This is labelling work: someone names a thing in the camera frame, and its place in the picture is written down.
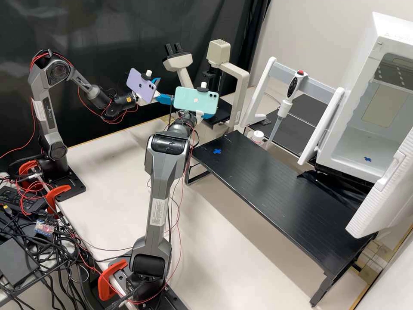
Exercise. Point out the white pipette stand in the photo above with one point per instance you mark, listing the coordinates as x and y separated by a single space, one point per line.
326 129

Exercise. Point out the left wrist camera phone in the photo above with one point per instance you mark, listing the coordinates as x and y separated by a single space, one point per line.
139 84

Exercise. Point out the black platform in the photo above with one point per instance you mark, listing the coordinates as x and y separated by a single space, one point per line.
290 137
309 106
274 184

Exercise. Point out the red clamp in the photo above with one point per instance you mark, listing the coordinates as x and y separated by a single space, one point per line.
24 168
105 281
59 190

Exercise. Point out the small circuit board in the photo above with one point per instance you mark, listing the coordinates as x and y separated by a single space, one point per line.
43 227

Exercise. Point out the cream microscope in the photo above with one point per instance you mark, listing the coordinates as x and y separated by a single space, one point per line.
240 84

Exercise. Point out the right wrist camera phone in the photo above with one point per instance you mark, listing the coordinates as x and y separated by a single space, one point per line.
193 100

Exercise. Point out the incubator door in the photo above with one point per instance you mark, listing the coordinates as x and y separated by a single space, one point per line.
380 206

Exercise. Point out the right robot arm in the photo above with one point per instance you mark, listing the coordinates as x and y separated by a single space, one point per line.
163 181

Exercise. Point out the black power adapter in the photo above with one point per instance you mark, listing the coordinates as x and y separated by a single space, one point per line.
16 261
19 200

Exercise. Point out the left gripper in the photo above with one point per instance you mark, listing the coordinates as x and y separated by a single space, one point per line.
157 94

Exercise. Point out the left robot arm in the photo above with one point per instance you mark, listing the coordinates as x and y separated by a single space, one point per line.
43 106

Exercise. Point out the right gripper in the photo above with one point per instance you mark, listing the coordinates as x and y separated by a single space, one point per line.
200 117

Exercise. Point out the wrist camera phone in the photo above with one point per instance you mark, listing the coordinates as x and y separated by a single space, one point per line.
193 100
139 84

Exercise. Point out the pipette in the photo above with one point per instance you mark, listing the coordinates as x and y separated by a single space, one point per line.
295 85

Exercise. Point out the white-capped bottle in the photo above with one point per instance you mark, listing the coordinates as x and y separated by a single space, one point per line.
258 134

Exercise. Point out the white incubator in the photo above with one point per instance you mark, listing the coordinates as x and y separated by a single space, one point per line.
361 64

